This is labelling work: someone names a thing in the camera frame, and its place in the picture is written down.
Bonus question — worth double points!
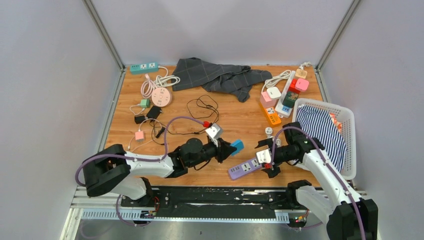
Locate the blue square plug adapter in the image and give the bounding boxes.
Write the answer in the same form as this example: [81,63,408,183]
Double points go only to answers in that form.
[230,139,244,156]

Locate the pink USB charger plug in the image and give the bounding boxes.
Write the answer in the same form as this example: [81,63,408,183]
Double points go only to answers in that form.
[134,130,146,142]

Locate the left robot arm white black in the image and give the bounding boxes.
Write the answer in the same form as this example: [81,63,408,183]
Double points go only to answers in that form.
[80,138,241,207]

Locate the blue white striped cloth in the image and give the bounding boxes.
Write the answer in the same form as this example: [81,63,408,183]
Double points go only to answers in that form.
[295,104,347,171]

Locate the beige tag adapter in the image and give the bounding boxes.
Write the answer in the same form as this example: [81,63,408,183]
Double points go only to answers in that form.
[294,68,308,79]

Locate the white square plug adapter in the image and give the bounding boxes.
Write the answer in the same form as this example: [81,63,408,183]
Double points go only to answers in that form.
[266,86,282,100]

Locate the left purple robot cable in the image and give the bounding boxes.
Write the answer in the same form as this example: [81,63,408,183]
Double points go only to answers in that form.
[75,115,211,228]

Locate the orange power strip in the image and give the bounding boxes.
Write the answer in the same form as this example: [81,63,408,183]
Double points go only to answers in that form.
[258,102,282,128]

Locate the dark grey checked cloth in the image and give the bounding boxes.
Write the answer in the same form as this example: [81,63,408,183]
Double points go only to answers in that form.
[172,57,272,103]

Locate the white power cord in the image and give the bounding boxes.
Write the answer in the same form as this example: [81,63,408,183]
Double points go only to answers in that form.
[153,65,181,89]

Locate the red plug adapter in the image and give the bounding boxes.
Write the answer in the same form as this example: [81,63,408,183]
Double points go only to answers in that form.
[287,79,301,94]

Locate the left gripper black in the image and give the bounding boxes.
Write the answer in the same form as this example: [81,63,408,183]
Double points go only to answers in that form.
[187,137,237,168]

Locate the black power adapter brick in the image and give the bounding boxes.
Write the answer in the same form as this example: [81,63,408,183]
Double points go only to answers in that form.
[146,105,162,120]

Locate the teal power strip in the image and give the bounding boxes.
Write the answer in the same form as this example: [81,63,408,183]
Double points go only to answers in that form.
[129,62,159,75]

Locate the pink cube socket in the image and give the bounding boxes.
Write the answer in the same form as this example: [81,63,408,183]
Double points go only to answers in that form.
[259,91,275,109]

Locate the dark green plug adapter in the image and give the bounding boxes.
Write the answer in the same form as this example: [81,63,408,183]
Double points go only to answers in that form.
[282,91,299,109]

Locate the round pink power socket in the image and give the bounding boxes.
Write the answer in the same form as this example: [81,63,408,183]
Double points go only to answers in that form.
[151,87,172,108]

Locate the thin black plug cable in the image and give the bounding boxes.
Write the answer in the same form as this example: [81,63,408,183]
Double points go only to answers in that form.
[147,119,170,147]

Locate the short white USB cable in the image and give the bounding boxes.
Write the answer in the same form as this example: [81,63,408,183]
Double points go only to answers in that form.
[129,104,147,116]

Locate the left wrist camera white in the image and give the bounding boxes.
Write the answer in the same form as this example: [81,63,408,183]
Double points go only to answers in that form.
[205,123,223,147]

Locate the thin black adapter cable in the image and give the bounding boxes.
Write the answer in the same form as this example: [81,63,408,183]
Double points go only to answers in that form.
[158,94,220,136]

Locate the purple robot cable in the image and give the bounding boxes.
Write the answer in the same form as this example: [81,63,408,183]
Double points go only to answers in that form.
[75,115,211,228]
[264,126,367,240]

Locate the black mounting base rail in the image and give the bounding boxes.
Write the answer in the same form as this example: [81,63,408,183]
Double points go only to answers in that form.
[120,186,307,220]

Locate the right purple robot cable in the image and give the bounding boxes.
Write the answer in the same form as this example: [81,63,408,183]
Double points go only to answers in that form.
[264,126,367,240]

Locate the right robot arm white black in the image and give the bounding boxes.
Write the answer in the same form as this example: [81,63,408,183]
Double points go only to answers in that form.
[255,122,378,240]

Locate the white plastic basket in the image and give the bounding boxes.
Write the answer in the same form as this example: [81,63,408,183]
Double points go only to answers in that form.
[292,98,357,180]

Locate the long white power strip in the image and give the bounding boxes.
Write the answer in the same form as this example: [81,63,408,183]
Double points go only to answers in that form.
[274,70,295,118]

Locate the black plug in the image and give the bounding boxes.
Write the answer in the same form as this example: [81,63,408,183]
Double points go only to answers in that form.
[134,114,147,124]

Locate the pink square plug adapter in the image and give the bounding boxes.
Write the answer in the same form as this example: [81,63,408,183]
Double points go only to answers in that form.
[294,78,310,92]

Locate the white coiled cord back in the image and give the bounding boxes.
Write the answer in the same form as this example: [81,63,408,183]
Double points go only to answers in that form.
[260,69,292,94]

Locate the purple USB power strip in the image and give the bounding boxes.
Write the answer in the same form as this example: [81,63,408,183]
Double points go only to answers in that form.
[228,158,262,180]

